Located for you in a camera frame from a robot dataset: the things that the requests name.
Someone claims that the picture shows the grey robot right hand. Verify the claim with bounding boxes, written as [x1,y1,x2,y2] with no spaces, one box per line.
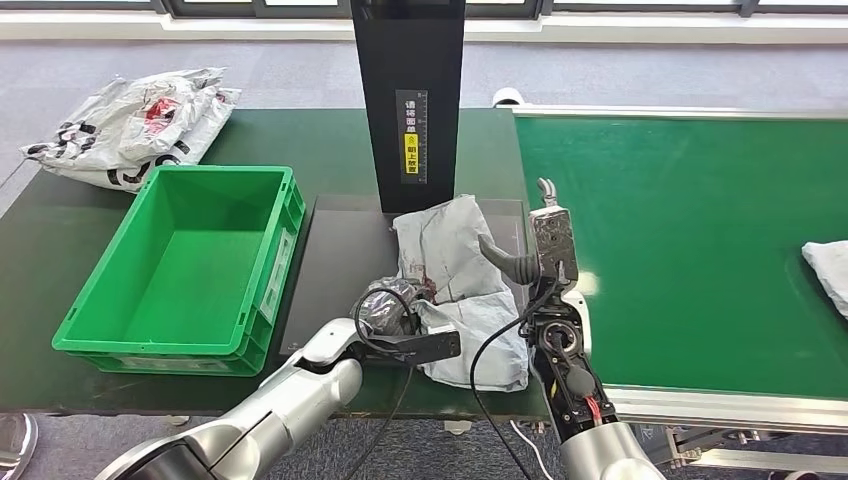
[478,177,561,287]

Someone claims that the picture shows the black inbound scanner machine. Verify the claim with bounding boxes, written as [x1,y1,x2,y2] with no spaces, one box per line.
[278,0,535,364]

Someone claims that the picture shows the dark green table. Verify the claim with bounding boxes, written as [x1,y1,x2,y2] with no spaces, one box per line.
[0,107,551,423]

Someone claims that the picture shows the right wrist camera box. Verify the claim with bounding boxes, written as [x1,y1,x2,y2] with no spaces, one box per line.
[529,206,580,284]

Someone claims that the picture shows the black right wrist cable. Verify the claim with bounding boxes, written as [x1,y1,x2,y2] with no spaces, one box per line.
[468,278,564,480]

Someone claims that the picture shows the white cable under table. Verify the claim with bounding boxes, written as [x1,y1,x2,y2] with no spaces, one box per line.
[510,421,556,480]

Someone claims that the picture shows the green conveyor belt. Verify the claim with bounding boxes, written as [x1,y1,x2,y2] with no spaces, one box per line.
[515,115,848,403]

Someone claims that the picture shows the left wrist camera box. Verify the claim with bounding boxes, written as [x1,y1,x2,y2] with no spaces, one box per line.
[360,329,462,368]

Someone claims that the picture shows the white window sill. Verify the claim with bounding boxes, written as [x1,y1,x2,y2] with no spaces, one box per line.
[0,6,848,45]

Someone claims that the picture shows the white bag with black print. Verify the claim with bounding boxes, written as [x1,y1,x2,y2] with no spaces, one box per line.
[19,86,243,195]

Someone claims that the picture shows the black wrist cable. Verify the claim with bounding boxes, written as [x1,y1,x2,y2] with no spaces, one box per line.
[344,286,425,480]
[468,278,564,480]

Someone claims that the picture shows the grey poly mailer parcel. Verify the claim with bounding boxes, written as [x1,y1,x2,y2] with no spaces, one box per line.
[801,239,848,321]
[392,193,531,393]

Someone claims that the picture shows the white bag with red print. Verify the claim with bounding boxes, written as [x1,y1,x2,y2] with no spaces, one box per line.
[62,66,230,172]

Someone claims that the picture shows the green plastic crate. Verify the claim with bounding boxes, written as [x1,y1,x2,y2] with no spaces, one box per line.
[51,165,307,378]

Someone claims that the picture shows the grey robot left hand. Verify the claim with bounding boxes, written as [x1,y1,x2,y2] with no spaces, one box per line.
[351,278,439,340]

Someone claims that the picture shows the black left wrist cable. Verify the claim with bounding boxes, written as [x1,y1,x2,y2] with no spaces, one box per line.
[344,286,425,480]

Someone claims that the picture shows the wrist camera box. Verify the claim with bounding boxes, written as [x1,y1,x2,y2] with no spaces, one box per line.
[360,329,462,368]
[529,206,580,284]

